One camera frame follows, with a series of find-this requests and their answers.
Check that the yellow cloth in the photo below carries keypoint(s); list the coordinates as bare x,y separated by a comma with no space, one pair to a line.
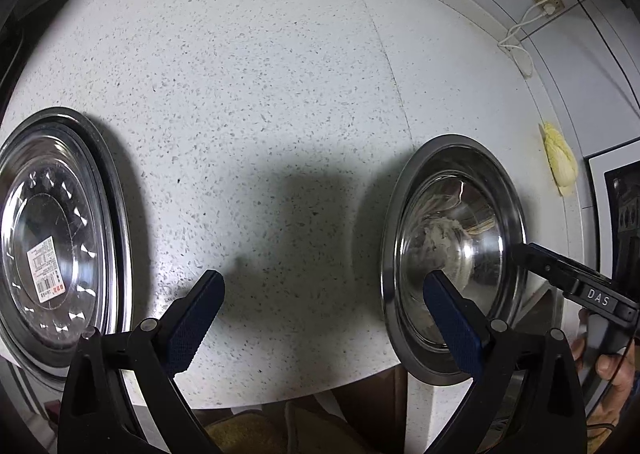
559,159

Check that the white wall socket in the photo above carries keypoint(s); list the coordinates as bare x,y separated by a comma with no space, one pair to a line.
553,5

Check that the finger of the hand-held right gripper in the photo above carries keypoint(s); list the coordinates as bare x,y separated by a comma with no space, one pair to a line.
542,261

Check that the steel bowl with residue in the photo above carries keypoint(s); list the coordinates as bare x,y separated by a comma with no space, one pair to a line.
450,244

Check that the shiny steel bowl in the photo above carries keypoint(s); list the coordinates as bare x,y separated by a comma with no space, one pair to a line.
392,264

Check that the small labelled steel plate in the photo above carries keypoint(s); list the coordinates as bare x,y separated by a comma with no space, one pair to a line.
47,244

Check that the person's right hand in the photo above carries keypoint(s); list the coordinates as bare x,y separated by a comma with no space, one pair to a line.
614,371

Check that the white appliance with dark panel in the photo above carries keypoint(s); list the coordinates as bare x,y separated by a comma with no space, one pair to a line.
620,214

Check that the large steel plate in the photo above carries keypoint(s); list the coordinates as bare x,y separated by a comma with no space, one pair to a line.
107,174

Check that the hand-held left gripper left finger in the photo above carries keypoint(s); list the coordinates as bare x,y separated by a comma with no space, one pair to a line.
197,316

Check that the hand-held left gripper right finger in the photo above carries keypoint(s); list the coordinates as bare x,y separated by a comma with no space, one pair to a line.
454,326

